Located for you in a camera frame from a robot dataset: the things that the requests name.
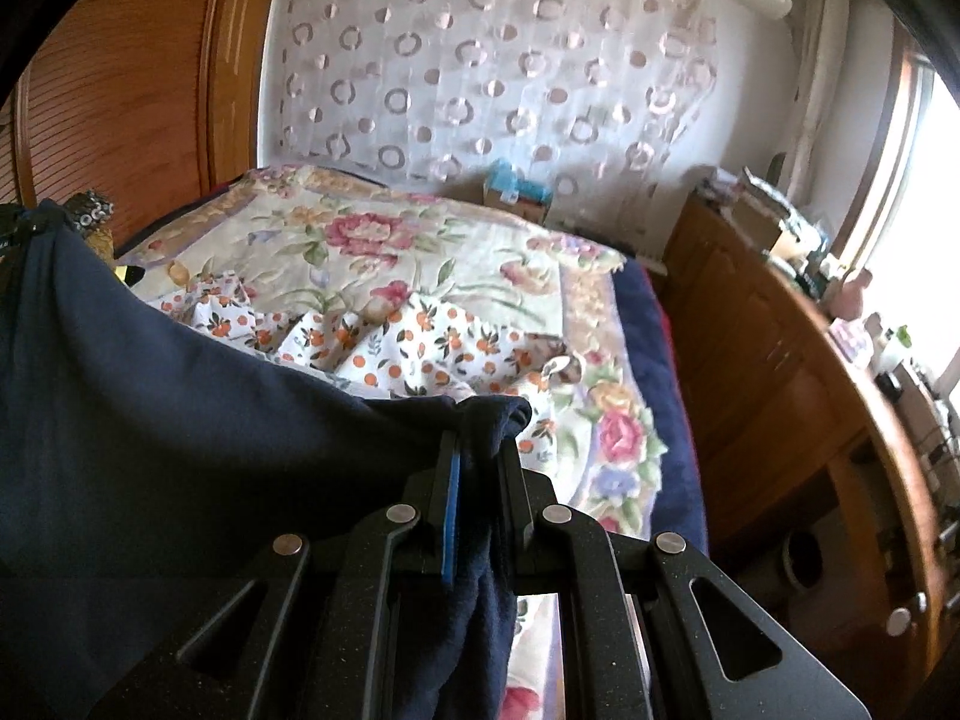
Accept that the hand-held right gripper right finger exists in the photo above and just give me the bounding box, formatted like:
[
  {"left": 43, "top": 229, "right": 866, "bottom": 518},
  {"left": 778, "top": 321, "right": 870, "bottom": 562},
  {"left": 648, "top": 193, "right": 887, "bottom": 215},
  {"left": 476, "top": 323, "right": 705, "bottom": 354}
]
[{"left": 495, "top": 435, "right": 875, "bottom": 720}]

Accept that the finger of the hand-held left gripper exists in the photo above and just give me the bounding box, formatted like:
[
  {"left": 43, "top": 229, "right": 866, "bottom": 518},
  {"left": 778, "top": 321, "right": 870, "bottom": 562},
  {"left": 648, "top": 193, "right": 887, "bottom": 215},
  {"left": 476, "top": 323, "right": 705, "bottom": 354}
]
[{"left": 0, "top": 202, "right": 50, "bottom": 256}]

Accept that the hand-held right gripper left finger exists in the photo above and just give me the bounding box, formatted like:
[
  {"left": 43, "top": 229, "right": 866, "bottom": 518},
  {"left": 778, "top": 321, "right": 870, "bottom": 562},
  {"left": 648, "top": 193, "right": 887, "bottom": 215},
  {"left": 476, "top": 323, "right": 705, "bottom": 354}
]
[{"left": 86, "top": 427, "right": 462, "bottom": 720}]

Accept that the navy printed t-shirt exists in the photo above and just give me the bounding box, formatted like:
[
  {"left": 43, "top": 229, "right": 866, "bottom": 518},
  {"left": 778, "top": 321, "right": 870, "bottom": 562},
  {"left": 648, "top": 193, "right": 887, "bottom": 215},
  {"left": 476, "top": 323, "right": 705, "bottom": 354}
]
[{"left": 0, "top": 199, "right": 535, "bottom": 720}]

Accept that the dark circle-patterned cloth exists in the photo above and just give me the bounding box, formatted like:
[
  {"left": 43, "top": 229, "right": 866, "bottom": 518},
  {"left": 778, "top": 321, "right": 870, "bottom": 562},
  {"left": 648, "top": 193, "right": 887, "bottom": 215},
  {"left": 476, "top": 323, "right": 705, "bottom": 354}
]
[{"left": 64, "top": 191, "right": 117, "bottom": 233}]

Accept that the yellow plush toy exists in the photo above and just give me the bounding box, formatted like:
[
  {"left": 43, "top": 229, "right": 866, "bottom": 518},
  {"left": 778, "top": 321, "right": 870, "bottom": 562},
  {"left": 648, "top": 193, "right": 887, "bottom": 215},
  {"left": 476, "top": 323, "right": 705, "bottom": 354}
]
[{"left": 82, "top": 229, "right": 149, "bottom": 287}]

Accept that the white orange-print sheet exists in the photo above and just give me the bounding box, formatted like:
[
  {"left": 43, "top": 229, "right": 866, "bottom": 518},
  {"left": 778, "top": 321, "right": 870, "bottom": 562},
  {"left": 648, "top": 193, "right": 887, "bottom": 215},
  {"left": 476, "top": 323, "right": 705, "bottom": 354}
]
[{"left": 146, "top": 274, "right": 571, "bottom": 458}]

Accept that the navy blanket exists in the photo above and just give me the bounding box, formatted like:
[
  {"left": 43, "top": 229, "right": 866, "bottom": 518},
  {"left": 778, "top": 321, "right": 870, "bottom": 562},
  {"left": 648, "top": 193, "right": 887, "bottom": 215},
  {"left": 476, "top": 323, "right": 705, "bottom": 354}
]
[{"left": 607, "top": 259, "right": 710, "bottom": 563}]

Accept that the wooden louvered wardrobe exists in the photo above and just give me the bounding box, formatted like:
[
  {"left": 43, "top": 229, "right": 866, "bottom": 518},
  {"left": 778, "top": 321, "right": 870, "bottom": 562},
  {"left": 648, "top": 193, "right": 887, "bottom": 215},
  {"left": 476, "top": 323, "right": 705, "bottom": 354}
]
[{"left": 0, "top": 0, "right": 290, "bottom": 241}]

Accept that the long wooden cabinet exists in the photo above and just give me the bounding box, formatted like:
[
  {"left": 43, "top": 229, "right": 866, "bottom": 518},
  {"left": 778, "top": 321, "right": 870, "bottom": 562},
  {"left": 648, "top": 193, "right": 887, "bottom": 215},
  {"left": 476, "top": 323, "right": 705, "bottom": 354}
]
[{"left": 652, "top": 199, "right": 953, "bottom": 720}]

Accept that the dark round container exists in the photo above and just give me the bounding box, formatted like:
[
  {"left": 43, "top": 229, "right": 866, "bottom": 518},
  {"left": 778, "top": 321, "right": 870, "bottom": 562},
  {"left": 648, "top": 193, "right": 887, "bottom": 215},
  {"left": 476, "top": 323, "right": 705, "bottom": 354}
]
[{"left": 780, "top": 529, "right": 830, "bottom": 590}]

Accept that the floral quilt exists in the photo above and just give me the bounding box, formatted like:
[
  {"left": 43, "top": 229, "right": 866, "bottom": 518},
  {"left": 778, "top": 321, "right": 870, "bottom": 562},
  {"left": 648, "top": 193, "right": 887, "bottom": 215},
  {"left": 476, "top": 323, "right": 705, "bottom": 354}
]
[{"left": 112, "top": 165, "right": 668, "bottom": 720}]

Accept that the small cardboard box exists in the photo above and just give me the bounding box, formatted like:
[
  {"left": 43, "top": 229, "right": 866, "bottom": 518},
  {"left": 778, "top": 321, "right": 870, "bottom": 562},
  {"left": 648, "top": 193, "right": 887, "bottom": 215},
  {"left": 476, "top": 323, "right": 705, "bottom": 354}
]
[{"left": 482, "top": 184, "right": 552, "bottom": 224}]

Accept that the brown cardboard box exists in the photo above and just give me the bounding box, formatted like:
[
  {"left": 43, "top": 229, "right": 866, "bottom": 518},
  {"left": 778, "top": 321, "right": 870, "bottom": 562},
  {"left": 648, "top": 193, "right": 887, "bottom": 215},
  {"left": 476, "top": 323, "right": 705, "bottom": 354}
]
[{"left": 731, "top": 199, "right": 796, "bottom": 252}]

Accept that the white green-capped bottle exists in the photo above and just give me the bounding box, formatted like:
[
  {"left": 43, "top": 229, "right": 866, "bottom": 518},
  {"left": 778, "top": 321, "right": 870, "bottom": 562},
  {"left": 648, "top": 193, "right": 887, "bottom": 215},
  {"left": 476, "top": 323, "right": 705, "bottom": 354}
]
[{"left": 881, "top": 326, "right": 912, "bottom": 376}]

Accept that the pile of papers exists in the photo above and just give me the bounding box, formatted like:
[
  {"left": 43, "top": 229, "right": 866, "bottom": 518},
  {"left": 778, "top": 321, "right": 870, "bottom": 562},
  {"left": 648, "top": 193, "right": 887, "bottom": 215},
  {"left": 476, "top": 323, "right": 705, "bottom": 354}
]
[{"left": 742, "top": 165, "right": 800, "bottom": 211}]

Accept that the sheer circle-patterned curtain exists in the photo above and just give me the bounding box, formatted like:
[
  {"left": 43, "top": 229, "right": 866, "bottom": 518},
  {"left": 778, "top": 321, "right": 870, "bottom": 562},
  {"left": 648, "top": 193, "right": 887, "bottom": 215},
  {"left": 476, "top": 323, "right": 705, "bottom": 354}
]
[{"left": 259, "top": 0, "right": 725, "bottom": 200}]

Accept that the window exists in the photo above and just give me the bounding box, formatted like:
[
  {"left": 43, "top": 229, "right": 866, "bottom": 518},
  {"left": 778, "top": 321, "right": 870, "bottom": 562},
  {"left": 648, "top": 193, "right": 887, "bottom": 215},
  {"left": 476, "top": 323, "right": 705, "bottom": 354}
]
[{"left": 832, "top": 30, "right": 960, "bottom": 391}]

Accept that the white tied window curtain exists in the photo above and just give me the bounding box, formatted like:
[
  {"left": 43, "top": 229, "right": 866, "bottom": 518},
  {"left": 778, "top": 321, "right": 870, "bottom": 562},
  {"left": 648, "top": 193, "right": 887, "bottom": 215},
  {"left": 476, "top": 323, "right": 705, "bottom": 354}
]
[{"left": 787, "top": 0, "right": 852, "bottom": 166}]

